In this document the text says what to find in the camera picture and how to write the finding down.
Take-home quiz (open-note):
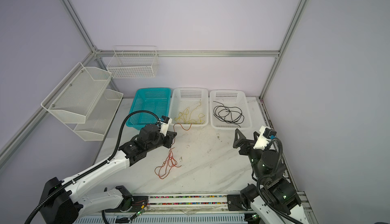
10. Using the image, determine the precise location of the black cable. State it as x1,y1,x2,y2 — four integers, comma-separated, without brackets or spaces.
213,101,245,127

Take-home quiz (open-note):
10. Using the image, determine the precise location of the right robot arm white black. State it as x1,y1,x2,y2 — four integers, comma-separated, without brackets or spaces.
233,126,309,224

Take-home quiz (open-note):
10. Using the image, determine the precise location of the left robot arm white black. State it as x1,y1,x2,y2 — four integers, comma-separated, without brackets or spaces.
26,113,177,224

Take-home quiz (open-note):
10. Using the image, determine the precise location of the right white plastic basket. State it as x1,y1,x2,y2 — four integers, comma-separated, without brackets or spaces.
209,90,252,130

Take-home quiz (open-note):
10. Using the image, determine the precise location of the white plastic basket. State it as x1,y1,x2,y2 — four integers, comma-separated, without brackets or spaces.
209,90,252,130
169,87,210,127

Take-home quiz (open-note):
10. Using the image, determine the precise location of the teal plastic basket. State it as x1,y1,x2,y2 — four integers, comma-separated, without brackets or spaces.
126,88,171,130

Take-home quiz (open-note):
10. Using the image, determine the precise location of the middle white plastic basket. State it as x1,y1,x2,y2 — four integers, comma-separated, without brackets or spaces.
169,87,210,127

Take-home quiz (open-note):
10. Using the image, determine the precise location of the lower white mesh shelf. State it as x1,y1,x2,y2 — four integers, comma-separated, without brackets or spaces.
74,89,123,141

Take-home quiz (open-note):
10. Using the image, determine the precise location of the white mesh shelf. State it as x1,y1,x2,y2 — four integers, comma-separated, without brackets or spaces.
74,89,123,141
41,63,112,124

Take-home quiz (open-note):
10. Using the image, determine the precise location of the upper white mesh shelf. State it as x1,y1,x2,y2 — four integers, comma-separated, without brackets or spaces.
41,63,112,124

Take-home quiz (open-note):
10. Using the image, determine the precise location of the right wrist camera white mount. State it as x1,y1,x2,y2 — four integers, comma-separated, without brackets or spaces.
253,125,277,150

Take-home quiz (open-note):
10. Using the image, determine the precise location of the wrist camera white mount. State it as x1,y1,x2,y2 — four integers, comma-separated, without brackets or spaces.
159,116,172,136
253,125,277,150

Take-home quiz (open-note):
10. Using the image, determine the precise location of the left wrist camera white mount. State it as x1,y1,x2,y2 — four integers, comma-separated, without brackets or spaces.
159,116,172,136

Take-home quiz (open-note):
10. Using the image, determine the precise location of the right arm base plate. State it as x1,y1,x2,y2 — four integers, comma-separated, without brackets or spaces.
227,194,267,211

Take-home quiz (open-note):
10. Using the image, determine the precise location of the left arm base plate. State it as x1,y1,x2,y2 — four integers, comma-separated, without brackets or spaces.
105,196,149,213

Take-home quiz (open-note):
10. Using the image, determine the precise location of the white wire wall basket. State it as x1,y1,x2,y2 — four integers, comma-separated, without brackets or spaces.
107,46,159,79

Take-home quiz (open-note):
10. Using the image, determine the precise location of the aluminium frame back bar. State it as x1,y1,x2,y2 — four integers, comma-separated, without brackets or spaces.
95,50,280,57

